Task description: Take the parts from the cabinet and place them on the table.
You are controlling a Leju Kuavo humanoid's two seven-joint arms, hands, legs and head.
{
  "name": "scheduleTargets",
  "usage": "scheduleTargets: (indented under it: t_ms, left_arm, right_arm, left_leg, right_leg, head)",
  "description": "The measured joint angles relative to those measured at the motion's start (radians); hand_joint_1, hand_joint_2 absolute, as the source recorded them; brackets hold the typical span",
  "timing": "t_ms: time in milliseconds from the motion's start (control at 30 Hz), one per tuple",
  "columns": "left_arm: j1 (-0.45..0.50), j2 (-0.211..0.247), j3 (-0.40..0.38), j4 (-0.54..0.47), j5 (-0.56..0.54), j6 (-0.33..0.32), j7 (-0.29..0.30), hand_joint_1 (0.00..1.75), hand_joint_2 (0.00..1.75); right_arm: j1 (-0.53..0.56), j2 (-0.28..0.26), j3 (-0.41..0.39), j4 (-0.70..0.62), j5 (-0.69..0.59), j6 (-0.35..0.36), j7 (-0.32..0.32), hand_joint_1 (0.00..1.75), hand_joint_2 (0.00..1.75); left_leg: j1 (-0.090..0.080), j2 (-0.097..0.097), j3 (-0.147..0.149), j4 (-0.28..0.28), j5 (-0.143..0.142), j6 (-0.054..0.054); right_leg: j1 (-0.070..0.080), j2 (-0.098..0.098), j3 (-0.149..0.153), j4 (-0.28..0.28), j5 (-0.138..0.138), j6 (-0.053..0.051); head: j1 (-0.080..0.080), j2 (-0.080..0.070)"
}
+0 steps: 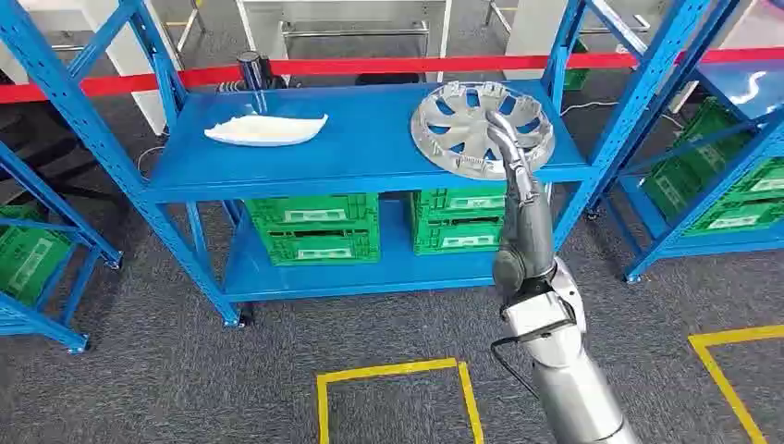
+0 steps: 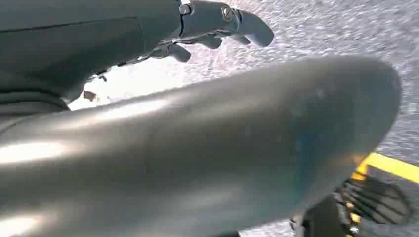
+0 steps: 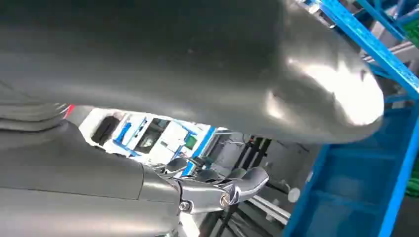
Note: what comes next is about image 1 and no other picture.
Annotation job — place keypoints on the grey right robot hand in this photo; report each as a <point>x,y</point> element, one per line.
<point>527,233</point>

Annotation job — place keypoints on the silver plastic wheel hubcap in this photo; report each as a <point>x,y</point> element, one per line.
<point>456,147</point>

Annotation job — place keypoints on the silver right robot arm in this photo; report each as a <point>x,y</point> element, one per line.
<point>576,392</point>

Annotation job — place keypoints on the green plastic crate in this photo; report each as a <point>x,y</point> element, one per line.
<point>456,238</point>
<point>576,78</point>
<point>312,211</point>
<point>735,219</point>
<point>765,181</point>
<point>321,248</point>
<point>459,201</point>
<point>27,260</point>
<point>704,156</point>

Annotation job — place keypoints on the wide blue metal shelf rack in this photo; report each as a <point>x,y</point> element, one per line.
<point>367,153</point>

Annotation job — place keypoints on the white pillar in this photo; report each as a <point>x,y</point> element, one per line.
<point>132,67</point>
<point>533,37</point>

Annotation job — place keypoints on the red barrier tape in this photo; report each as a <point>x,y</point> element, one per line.
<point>380,64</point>

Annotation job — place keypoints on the white table with steel bar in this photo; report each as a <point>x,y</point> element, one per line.
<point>349,27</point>

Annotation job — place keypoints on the white plastic trim part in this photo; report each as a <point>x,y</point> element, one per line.
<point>266,130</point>

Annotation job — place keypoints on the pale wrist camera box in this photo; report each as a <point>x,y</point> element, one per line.
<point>536,315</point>

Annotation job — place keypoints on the black stanchion post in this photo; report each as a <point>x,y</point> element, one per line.
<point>251,70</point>

